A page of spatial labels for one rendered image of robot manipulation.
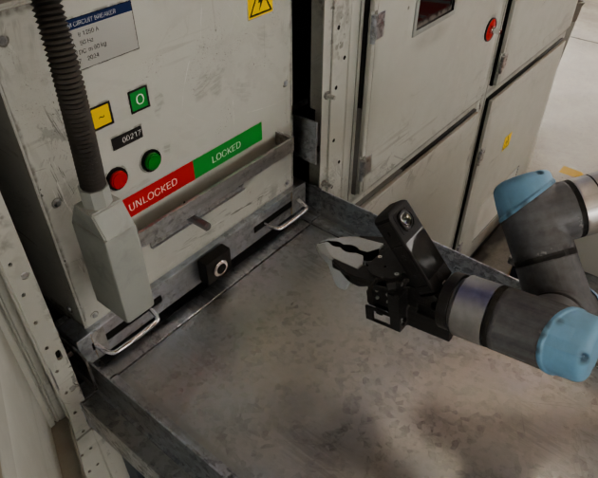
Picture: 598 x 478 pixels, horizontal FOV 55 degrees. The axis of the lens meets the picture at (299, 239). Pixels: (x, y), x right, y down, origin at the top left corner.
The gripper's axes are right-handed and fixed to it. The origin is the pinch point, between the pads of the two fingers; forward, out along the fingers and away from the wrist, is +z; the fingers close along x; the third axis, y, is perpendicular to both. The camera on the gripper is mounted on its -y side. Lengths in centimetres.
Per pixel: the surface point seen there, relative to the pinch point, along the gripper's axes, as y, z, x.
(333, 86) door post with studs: -8.9, 20.2, 30.7
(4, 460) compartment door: -14.4, -10.5, -46.1
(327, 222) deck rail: 18.7, 22.1, 26.6
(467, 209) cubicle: 64, 31, 110
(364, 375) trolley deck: 23.6, -4.5, -0.1
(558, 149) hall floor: 102, 42, 239
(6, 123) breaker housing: -23.8, 23.7, -24.7
